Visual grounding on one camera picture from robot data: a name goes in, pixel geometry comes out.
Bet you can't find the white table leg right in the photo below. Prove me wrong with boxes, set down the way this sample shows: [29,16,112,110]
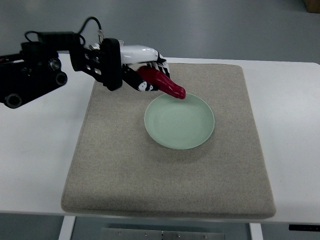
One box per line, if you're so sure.
[249,223,264,240]

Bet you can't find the white table leg left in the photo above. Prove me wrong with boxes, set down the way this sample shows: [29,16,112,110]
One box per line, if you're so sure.
[58,216,76,240]

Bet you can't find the metal bracket under table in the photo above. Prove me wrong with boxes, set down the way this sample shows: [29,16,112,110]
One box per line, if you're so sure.
[99,228,225,240]

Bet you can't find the cardboard box corner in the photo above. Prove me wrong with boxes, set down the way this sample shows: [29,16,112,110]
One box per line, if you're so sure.
[303,0,320,14]

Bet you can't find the red pepper with green stem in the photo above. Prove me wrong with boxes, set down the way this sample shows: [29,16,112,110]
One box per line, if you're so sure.
[137,65,186,99]

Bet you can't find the black table control panel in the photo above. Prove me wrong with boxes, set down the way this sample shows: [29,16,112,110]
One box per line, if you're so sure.
[288,224,320,232]

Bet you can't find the light green plate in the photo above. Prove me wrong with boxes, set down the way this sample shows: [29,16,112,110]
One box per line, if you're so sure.
[144,93,215,150]

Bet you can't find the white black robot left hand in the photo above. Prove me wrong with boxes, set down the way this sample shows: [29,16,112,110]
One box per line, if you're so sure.
[120,45,170,92]

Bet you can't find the white table leg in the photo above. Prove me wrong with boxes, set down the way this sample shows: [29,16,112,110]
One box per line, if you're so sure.
[58,216,76,240]
[249,223,264,240]

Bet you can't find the beige fabric mat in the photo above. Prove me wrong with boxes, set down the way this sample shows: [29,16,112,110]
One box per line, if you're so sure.
[61,63,276,219]

